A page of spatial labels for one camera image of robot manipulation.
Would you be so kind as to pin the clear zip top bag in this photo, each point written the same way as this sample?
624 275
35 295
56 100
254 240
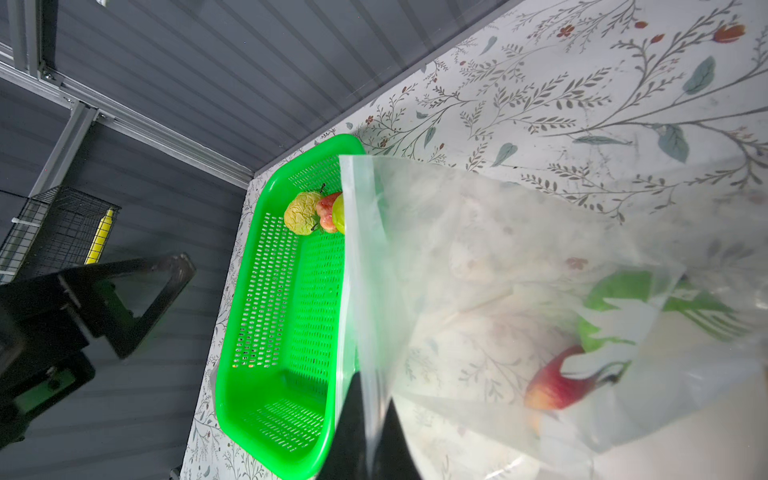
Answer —
461 288

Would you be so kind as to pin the green plastic basket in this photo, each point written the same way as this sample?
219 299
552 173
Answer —
279 381

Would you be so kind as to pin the light green fruit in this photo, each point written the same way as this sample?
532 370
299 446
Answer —
338 214

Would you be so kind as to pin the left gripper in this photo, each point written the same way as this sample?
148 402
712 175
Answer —
42 359

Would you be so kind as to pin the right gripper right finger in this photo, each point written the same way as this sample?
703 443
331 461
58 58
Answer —
392 459

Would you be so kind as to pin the pale yellow pear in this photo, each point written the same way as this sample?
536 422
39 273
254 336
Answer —
301 216

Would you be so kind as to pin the black wire basket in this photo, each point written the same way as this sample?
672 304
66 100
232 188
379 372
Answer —
55 230

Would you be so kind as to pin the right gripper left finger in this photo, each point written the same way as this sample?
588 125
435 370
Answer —
347 459

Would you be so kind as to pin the red apple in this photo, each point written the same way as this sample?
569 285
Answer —
549 390

